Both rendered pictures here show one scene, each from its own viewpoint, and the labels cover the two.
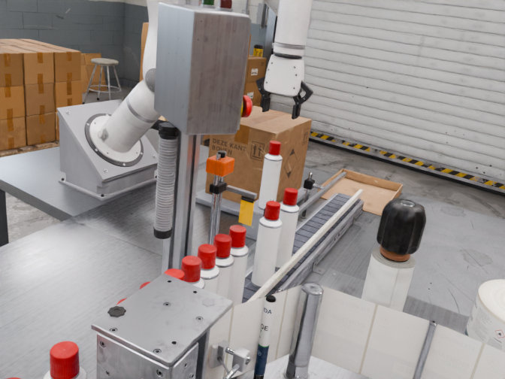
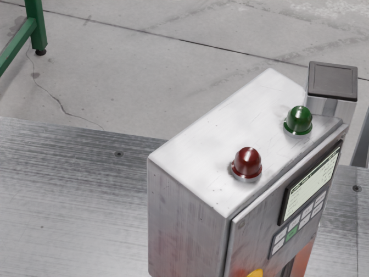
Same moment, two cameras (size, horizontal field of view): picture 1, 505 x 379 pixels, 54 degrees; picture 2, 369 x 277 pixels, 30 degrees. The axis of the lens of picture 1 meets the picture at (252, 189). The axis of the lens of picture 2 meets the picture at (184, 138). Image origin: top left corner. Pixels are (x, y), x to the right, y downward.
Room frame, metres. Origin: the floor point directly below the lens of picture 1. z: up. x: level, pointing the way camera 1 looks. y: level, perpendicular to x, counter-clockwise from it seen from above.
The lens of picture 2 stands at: (0.67, -0.26, 1.92)
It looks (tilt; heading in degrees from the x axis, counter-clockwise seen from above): 47 degrees down; 72
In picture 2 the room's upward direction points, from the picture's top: 3 degrees clockwise
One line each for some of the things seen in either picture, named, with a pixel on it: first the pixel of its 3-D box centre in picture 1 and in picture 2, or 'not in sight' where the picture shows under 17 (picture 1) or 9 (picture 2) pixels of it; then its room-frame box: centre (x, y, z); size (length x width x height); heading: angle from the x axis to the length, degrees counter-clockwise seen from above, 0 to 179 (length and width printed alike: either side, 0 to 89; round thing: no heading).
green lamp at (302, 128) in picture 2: (208, 0); (298, 119); (0.89, 0.12, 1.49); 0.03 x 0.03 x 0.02
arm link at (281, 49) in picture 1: (288, 49); not in sight; (1.37, -0.05, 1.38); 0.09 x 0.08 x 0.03; 64
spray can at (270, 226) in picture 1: (267, 244); not in sight; (1.01, -0.05, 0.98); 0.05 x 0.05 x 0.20
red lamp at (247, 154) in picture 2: (225, 3); (247, 161); (0.83, 0.08, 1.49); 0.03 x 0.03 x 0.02
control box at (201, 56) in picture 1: (199, 67); (243, 201); (0.85, 0.12, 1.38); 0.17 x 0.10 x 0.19; 30
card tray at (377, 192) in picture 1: (361, 190); not in sight; (1.82, -0.42, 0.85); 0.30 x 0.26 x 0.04; 155
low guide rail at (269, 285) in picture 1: (306, 248); not in sight; (1.16, -0.16, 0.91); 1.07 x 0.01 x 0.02; 155
